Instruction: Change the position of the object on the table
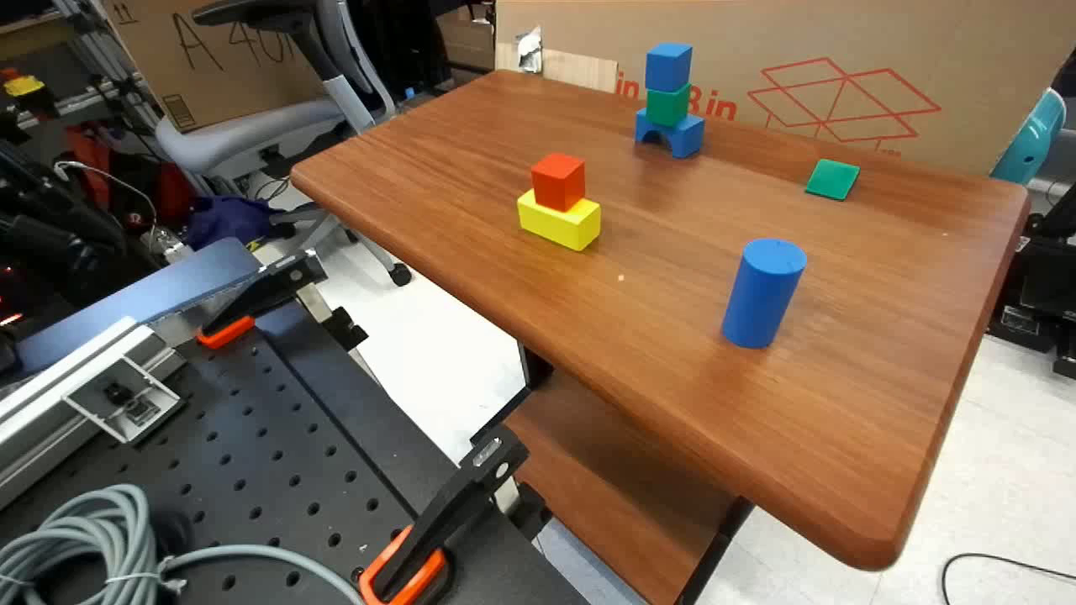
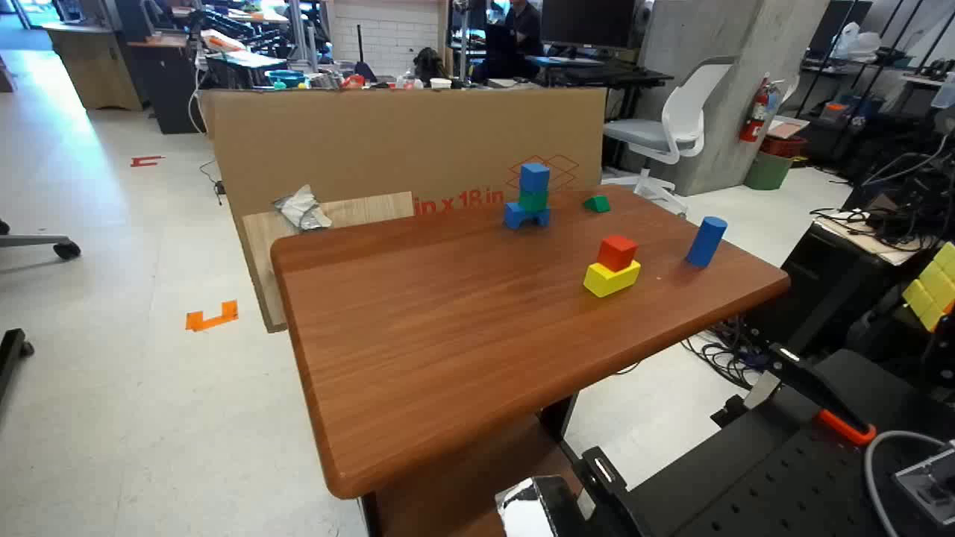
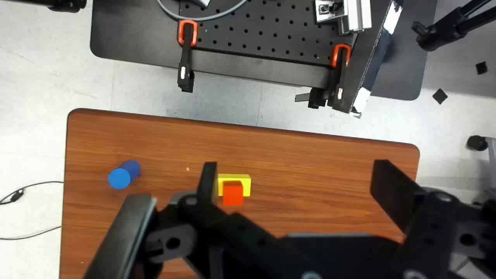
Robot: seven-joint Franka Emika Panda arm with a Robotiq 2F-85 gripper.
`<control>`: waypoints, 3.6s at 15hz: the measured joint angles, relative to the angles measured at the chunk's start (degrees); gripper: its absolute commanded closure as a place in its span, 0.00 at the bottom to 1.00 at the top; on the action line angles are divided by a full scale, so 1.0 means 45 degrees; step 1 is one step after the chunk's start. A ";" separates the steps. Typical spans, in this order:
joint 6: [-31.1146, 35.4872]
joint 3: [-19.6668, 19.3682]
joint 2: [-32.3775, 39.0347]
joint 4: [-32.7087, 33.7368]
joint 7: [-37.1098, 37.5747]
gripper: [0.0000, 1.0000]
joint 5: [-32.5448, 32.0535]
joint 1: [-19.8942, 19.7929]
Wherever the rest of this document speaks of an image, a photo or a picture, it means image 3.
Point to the black object on floor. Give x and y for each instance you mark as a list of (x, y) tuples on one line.
[(55, 4)]

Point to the blue cylinder block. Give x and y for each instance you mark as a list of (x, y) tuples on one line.
[(122, 176)]

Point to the aluminium corner bracket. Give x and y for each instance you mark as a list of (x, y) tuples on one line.
[(327, 10)]

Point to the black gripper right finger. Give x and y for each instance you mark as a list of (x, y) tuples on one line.
[(395, 192)]

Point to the small black floor square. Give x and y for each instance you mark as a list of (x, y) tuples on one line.
[(480, 68), (438, 96)]

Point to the black tripod stand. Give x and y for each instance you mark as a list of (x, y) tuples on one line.
[(449, 26)]

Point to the yellow flat block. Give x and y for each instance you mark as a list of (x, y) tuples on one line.
[(244, 181)]

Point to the dark grey cart top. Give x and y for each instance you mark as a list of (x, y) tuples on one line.
[(128, 32)]

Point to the black chair caster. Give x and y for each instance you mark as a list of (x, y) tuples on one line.
[(475, 144)]

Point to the black perforated breadboard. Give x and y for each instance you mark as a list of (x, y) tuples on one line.
[(257, 32)]

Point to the red cube block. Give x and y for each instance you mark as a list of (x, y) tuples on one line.
[(232, 196)]

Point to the dark flat panel board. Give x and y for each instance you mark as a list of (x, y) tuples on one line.
[(368, 52)]

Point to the aluminium extrusion rail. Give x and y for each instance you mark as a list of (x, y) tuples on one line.
[(356, 13)]

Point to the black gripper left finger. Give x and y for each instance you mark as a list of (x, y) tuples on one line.
[(206, 181)]

